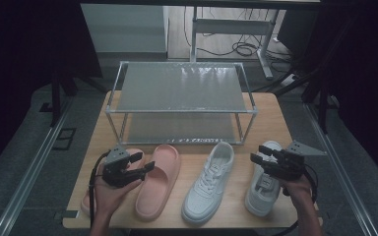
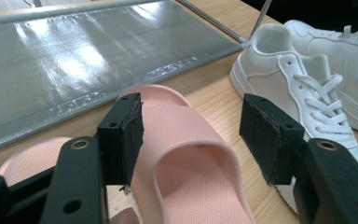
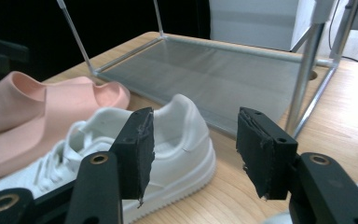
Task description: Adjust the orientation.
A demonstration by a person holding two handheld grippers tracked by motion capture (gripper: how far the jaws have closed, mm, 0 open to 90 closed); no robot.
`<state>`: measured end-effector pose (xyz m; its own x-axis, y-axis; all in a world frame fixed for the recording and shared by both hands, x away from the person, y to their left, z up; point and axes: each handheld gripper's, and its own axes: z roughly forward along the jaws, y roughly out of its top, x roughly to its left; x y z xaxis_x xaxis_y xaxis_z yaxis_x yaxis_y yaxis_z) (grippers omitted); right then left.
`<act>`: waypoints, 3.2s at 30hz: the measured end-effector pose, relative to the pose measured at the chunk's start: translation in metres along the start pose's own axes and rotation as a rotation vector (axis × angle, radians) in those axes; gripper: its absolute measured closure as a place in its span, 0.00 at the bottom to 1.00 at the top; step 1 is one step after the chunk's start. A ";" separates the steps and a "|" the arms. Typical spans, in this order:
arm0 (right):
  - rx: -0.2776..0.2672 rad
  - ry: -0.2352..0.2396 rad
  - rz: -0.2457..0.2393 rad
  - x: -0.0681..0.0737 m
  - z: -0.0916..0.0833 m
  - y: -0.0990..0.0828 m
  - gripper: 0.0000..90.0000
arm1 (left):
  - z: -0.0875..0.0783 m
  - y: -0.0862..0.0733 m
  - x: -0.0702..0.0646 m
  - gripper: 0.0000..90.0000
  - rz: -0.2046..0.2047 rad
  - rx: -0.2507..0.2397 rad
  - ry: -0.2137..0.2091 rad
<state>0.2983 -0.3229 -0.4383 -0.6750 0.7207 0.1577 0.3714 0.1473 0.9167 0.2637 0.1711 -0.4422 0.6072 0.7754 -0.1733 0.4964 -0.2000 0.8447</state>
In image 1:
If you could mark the grey two-tier shoe rack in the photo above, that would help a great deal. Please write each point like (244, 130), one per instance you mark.
(180, 88)

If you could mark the white lace-up sneaker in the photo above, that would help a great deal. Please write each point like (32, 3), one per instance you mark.
(206, 190)
(261, 200)

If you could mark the person's right hand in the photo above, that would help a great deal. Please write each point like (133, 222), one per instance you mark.
(297, 187)

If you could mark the black floor bracket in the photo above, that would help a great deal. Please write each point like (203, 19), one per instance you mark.
(65, 144)

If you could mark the person's left hand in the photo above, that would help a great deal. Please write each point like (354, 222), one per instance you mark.
(108, 200)

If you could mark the dark curtain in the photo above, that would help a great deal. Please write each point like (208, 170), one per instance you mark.
(19, 49)
(367, 65)

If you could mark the white cabinet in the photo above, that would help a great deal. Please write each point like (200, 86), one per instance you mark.
(124, 29)

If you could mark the aluminium floor rail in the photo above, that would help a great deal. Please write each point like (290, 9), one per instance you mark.
(29, 177)
(341, 177)

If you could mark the white power strip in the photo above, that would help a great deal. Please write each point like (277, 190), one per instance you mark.
(288, 80)

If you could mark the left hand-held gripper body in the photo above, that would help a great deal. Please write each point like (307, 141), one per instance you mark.
(116, 170)

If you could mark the black metal stand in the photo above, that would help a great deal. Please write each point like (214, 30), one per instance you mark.
(56, 98)
(323, 108)

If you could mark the white metal desk frame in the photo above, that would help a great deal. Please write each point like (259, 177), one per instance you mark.
(229, 26)

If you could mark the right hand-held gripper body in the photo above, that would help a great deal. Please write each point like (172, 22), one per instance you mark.
(287, 167)

